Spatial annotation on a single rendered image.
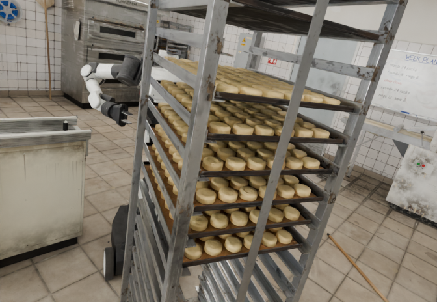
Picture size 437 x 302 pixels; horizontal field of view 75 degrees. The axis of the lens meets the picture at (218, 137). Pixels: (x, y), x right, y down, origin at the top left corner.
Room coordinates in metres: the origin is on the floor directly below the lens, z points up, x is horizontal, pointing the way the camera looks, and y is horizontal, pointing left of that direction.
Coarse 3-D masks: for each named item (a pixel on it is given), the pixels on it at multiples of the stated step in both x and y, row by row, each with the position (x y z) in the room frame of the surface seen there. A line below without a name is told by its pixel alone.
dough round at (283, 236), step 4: (280, 232) 0.78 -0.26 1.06; (284, 232) 0.79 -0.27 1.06; (288, 232) 0.79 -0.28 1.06; (276, 236) 0.77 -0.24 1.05; (280, 236) 0.76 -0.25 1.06; (284, 236) 0.77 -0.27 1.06; (288, 236) 0.77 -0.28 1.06; (280, 240) 0.76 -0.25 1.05; (284, 240) 0.76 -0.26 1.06; (288, 240) 0.76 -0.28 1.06
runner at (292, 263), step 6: (276, 252) 0.83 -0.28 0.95; (282, 252) 0.84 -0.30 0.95; (288, 252) 0.81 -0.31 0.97; (282, 258) 0.80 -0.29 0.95; (288, 258) 0.81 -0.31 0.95; (294, 258) 0.78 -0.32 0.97; (288, 264) 0.78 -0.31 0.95; (294, 264) 0.78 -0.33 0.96; (300, 264) 0.76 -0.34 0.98; (294, 270) 0.76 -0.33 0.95; (300, 270) 0.75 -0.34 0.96; (294, 276) 0.73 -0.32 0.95
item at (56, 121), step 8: (0, 120) 1.61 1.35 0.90; (8, 120) 1.65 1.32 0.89; (16, 120) 1.67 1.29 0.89; (24, 120) 1.70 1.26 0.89; (32, 120) 1.74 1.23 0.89; (40, 120) 1.77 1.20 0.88; (48, 120) 1.80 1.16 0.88; (56, 120) 1.84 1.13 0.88; (64, 120) 1.87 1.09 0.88; (72, 120) 1.91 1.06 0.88; (0, 128) 1.61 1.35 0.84; (8, 128) 1.64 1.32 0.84
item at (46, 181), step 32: (32, 128) 1.72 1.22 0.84; (64, 128) 1.79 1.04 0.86; (0, 160) 1.38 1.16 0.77; (32, 160) 1.48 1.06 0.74; (64, 160) 1.61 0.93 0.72; (0, 192) 1.37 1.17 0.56; (32, 192) 1.48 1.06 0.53; (64, 192) 1.61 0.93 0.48; (0, 224) 1.36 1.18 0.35; (32, 224) 1.48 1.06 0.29; (64, 224) 1.61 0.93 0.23; (0, 256) 1.35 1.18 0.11; (32, 256) 1.50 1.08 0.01
